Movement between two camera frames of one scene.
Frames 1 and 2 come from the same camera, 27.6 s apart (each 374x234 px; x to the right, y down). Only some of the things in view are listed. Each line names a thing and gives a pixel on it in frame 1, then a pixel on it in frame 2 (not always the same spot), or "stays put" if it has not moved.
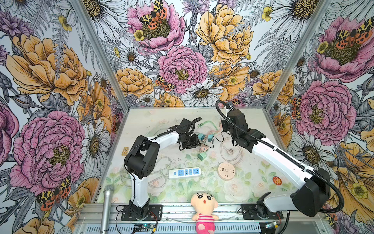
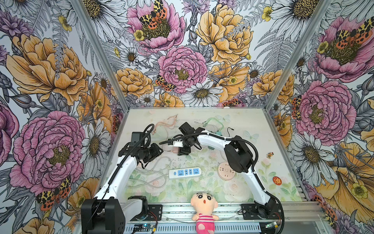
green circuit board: [144, 225] stays put
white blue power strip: [184, 172] stays put
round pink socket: [226, 170] stays put
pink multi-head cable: [204, 148] to [171, 121]
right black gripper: [224, 123] to [184, 150]
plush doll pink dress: [204, 204] stays put
